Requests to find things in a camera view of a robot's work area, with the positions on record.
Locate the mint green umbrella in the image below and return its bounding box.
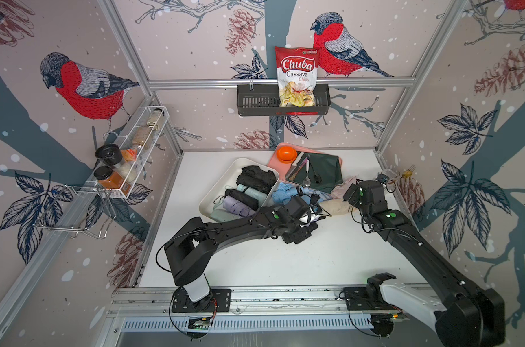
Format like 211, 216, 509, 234
210, 202, 237, 223
237, 184, 268, 207

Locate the cream plastic storage box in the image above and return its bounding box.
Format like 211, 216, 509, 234
199, 158, 280, 221

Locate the lilac umbrella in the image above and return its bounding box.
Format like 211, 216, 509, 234
223, 196, 255, 217

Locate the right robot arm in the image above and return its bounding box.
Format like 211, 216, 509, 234
343, 181, 506, 346

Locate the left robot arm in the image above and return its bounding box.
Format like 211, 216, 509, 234
161, 196, 323, 304

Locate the light blue folded umbrella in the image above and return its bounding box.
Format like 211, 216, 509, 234
272, 182, 299, 205

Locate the pink folded umbrella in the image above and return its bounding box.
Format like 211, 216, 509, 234
330, 176, 357, 200

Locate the metal spoon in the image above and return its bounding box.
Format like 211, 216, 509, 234
303, 160, 312, 187

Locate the dark green cloth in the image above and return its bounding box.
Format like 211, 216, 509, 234
286, 153, 343, 194

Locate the orange plastic bowl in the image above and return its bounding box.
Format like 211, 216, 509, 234
276, 145, 298, 164

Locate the Chuba cassava chips bag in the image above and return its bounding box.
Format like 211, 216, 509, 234
275, 47, 320, 107

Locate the amber jar black lid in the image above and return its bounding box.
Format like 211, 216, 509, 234
93, 166, 125, 189

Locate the black lid spice jar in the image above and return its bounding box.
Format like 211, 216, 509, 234
95, 144, 123, 166

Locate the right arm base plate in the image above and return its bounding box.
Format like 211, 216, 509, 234
339, 286, 398, 312

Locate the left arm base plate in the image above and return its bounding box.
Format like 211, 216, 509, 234
171, 287, 231, 313

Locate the black wire wall basket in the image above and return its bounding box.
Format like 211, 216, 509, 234
236, 85, 331, 117

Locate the white wire spice rack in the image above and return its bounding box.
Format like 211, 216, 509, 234
83, 106, 168, 201

